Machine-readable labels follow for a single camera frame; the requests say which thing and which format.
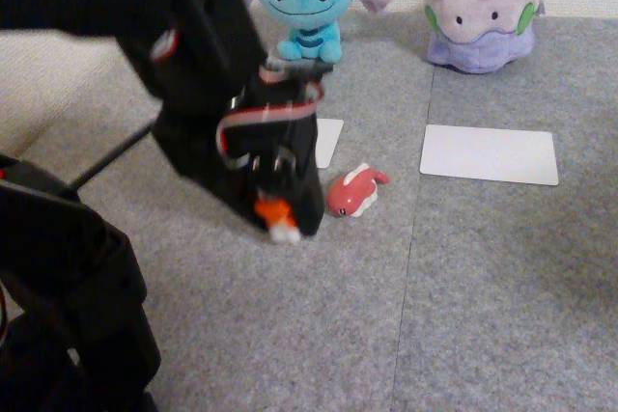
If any red tuna sushi figure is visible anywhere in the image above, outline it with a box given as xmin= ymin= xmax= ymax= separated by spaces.
xmin=325 ymin=162 xmax=391 ymax=219

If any black cable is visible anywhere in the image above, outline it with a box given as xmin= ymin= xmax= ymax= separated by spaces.
xmin=67 ymin=121 xmax=156 ymax=190

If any white rectangular card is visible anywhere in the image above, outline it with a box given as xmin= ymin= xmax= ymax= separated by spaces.
xmin=418 ymin=124 xmax=560 ymax=186
xmin=313 ymin=118 xmax=345 ymax=170

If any red white black servo wire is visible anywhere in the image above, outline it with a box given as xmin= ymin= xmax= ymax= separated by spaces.
xmin=149 ymin=28 xmax=325 ymax=171

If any purple Goomy plush toy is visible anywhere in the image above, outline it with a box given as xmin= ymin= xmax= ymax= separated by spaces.
xmin=417 ymin=0 xmax=547 ymax=75

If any orange shrimp sushi figure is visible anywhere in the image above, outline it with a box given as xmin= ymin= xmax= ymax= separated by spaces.
xmin=253 ymin=193 xmax=305 ymax=245

